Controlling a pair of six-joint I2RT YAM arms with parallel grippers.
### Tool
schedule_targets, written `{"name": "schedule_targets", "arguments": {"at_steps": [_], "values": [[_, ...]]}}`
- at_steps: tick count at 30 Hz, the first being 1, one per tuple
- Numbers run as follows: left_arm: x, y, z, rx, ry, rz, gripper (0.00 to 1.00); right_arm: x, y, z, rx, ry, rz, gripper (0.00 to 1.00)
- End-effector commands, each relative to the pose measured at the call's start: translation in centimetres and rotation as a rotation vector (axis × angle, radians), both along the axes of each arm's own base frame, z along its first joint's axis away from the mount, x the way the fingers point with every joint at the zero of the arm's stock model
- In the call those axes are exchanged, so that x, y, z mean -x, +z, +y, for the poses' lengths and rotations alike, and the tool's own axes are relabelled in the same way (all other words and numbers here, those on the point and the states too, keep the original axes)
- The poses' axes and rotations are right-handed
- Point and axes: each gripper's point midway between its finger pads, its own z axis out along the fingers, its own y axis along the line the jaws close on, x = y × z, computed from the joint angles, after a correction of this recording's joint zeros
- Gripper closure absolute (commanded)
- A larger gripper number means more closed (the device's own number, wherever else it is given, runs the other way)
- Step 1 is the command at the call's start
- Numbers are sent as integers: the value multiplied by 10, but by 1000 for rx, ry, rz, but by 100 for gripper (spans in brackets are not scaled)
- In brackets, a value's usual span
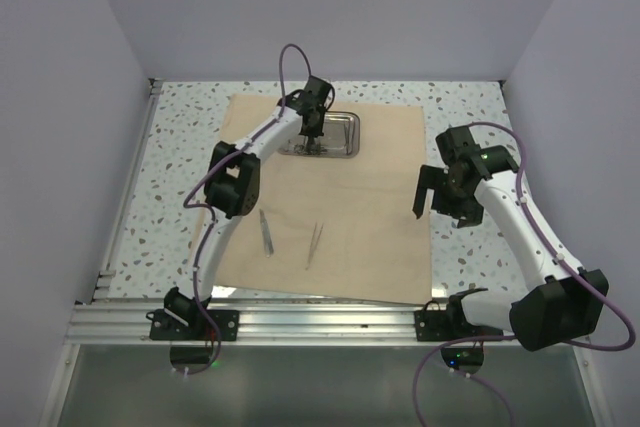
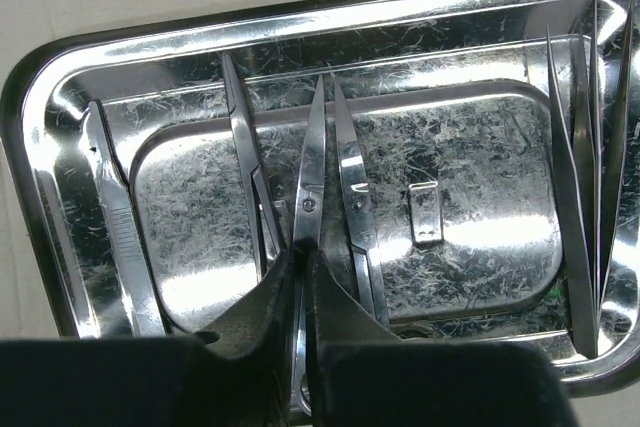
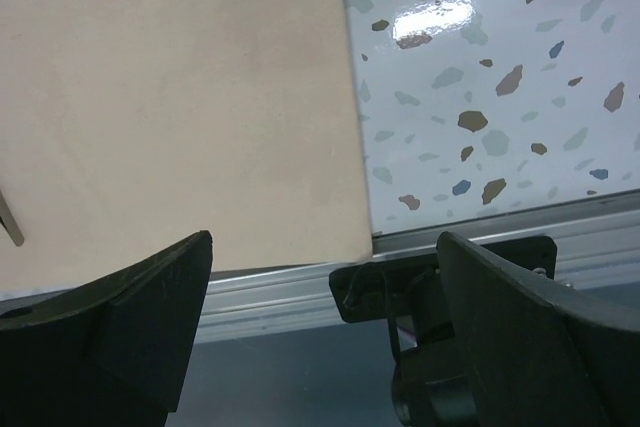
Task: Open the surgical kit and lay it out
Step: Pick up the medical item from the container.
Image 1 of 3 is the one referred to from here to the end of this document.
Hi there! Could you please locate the steel scalpel handle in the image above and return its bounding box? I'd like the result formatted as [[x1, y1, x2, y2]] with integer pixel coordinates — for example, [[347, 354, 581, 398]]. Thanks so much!
[[259, 209, 275, 258]]

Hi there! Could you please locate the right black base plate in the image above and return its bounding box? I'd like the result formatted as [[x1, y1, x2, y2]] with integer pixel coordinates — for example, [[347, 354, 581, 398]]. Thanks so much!
[[413, 300, 503, 342]]

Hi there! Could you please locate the aluminium rail frame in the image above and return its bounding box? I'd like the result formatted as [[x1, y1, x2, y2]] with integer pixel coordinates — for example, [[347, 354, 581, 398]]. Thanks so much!
[[41, 80, 609, 426]]

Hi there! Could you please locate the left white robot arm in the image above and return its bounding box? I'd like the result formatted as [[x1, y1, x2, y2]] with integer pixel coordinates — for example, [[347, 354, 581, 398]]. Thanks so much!
[[164, 76, 335, 340]]

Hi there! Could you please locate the steel instrument tray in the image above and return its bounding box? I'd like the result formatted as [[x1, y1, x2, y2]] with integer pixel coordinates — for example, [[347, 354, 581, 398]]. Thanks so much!
[[278, 111, 360, 159]]

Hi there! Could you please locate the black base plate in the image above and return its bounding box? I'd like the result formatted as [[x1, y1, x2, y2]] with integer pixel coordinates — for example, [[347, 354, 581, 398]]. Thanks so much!
[[145, 309, 240, 342], [413, 300, 503, 342]]

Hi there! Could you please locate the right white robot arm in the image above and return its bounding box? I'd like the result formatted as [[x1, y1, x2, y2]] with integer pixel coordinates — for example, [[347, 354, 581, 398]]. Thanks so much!
[[412, 126, 609, 351]]

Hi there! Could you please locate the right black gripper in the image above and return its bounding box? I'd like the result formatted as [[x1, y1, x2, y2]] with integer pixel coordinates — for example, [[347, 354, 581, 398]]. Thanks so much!
[[414, 164, 484, 229]]

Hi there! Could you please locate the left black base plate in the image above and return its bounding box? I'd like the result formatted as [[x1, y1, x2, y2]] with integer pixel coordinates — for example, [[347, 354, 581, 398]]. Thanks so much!
[[145, 309, 240, 342]]

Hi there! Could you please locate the steel surgical instrument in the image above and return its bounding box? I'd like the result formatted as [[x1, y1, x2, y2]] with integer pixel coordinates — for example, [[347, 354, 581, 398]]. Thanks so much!
[[305, 223, 324, 270]]

